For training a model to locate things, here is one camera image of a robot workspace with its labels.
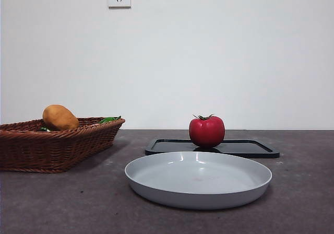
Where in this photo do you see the red tomato with green stem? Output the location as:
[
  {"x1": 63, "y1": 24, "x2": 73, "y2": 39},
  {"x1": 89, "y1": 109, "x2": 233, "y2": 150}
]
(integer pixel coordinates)
[{"x1": 188, "y1": 113, "x2": 225, "y2": 148}]

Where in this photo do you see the green chili pepper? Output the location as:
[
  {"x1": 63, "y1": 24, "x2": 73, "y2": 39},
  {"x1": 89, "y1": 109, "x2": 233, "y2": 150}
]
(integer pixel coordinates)
[{"x1": 40, "y1": 115, "x2": 122, "y2": 132}]

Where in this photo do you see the pale grey round plate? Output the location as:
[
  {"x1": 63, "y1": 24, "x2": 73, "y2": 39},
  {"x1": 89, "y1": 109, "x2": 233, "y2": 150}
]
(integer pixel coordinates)
[{"x1": 124, "y1": 151, "x2": 273, "y2": 210}]

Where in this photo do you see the black rectangular tray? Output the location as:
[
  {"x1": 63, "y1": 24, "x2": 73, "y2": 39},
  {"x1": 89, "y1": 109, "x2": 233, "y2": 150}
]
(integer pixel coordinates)
[{"x1": 145, "y1": 138, "x2": 280, "y2": 158}]

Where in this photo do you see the yellow-brown potato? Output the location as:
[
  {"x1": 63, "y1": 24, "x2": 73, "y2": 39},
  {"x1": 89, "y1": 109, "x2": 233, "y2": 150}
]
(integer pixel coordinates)
[{"x1": 42, "y1": 104, "x2": 80, "y2": 131}]

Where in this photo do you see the brown woven wicker basket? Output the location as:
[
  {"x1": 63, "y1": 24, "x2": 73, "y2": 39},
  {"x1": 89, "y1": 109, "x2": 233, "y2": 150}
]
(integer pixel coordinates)
[{"x1": 0, "y1": 116, "x2": 126, "y2": 173}]

